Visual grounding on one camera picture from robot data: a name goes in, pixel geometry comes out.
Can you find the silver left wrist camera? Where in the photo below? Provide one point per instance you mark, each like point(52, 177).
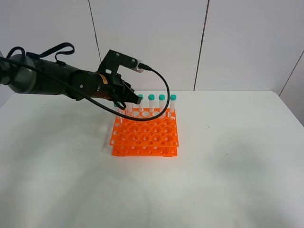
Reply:
point(113, 60)

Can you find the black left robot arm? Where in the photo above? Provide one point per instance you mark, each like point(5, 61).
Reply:
point(51, 78)

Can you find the row tube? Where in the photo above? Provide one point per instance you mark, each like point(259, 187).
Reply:
point(161, 102)
point(172, 102)
point(151, 99)
point(140, 108)

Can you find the orange test tube rack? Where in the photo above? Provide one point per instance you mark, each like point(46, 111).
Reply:
point(158, 137)

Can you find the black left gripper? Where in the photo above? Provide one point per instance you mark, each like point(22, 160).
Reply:
point(114, 89)

